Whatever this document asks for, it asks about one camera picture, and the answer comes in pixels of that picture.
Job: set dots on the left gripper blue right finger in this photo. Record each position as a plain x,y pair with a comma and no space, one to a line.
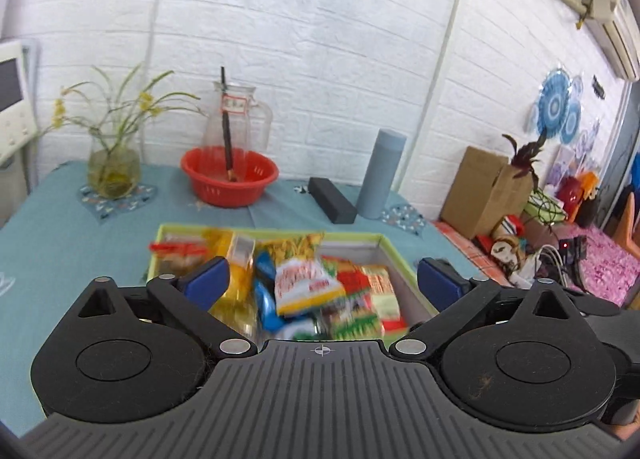
440,283

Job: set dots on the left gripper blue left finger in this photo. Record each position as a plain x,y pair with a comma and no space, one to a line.
205,285

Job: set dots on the yellow snack packet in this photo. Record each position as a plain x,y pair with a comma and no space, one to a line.
236,307

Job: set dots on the blue snack packet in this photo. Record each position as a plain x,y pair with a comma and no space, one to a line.
264,278

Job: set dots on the red snack packet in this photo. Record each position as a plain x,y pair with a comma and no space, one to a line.
370,293

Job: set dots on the green snack packet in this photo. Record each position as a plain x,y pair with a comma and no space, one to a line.
351,321

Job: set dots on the yellow chips bag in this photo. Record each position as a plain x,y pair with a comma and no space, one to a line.
302,282

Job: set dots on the green cardboard box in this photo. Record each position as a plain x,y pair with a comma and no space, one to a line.
179,249

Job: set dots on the brown cardboard box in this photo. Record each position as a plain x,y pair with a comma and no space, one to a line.
485,190

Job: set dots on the pink floral cloth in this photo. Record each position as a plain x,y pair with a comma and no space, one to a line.
608,271

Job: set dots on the red plastic basket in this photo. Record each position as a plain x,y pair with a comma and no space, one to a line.
216,185

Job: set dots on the small black box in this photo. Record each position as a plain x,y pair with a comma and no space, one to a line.
337,208

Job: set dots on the grey cylindrical bottle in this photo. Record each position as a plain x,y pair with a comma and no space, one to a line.
380,174

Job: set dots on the dark purple plant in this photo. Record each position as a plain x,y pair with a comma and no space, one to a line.
525,156

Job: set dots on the teal patterned tablecloth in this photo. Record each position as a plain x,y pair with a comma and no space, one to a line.
54,246

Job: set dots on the red thermos jug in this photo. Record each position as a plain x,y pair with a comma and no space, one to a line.
570,194

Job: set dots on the glass pitcher with straw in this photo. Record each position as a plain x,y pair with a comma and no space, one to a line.
238,119

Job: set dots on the glass vase with yellow flowers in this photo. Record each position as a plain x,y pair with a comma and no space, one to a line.
113,114

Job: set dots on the blue paper fan decoration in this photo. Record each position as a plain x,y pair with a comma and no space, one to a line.
552,103

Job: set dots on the white appliance with screen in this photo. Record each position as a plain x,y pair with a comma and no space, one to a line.
19,130

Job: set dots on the air conditioner unit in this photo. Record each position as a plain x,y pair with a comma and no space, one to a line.
613,24

